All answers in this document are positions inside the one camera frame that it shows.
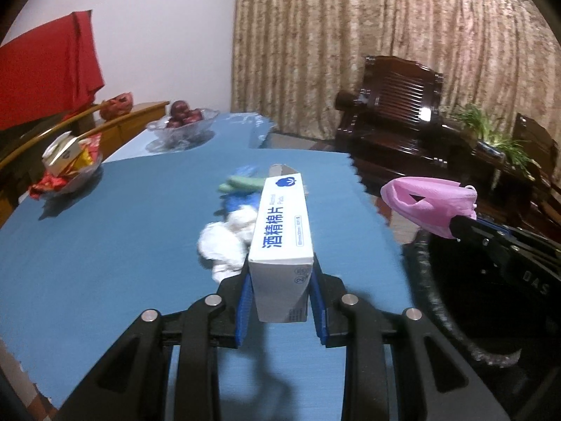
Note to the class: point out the red apple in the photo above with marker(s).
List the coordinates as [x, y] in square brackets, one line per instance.
[178, 107]
[193, 117]
[174, 123]

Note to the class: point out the wooden cabinet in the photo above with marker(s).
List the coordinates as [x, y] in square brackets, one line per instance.
[131, 116]

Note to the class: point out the glass fruit bowl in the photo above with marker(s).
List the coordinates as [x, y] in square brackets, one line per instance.
[184, 133]

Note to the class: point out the red cloth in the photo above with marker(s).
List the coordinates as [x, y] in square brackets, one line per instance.
[44, 65]

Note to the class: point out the pink face mask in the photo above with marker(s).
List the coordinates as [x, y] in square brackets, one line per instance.
[420, 204]

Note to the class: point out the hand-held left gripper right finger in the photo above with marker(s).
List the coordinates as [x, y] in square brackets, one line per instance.
[319, 315]

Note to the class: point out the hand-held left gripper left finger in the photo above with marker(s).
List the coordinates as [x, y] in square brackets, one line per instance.
[242, 311]

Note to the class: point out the red plastic bag on cabinet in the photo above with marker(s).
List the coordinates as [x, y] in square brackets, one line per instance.
[116, 106]

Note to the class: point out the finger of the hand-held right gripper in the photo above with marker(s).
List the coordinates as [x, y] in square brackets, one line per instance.
[469, 234]
[495, 228]

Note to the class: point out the dark wooden armchair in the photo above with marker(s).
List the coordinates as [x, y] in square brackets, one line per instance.
[537, 149]
[394, 114]

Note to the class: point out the blue crumpled plastic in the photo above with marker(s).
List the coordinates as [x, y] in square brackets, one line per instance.
[239, 204]

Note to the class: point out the long white cardboard box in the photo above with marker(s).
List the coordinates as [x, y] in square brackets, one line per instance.
[282, 245]

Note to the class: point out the white crumpled tissue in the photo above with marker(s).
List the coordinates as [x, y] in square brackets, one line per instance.
[223, 241]

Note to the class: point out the white carton with dark print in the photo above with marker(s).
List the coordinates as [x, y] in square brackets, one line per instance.
[61, 155]

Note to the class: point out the green rubber glove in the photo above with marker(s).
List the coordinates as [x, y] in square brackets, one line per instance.
[245, 183]

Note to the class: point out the dark blue tablecloth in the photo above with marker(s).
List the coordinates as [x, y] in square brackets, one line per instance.
[109, 250]

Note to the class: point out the trash bin with black bag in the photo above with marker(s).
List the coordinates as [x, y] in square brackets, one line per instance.
[464, 311]

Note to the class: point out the beige patterned curtain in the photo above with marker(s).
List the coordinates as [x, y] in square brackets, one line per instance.
[372, 39]

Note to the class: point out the glass snack bowl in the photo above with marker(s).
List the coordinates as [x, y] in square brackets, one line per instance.
[83, 175]

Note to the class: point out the dark wooden side table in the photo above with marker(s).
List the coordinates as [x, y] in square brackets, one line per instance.
[504, 171]

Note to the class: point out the red yellow snack packets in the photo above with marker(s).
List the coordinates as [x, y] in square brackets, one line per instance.
[90, 153]

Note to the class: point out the red snack wrapper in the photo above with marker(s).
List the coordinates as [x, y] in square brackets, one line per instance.
[46, 186]

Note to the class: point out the green potted plant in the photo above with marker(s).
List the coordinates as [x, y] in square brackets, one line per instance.
[482, 125]

